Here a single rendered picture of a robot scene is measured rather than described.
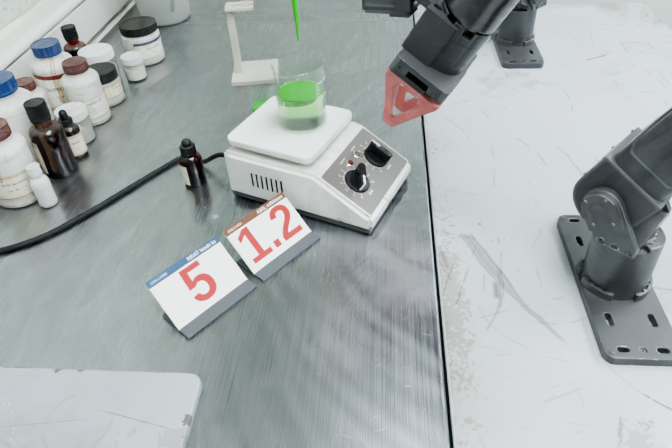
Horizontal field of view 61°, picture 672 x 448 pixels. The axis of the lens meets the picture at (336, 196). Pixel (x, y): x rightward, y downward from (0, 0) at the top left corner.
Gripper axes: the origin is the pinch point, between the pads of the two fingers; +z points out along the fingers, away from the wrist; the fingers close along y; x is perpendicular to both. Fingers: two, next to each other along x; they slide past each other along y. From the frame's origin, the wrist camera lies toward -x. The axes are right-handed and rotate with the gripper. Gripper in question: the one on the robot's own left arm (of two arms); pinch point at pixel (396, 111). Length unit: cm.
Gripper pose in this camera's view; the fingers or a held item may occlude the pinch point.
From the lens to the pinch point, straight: 67.9
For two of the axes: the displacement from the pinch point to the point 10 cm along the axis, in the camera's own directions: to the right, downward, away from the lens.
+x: 7.8, 6.2, -0.2
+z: -4.2, 5.4, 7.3
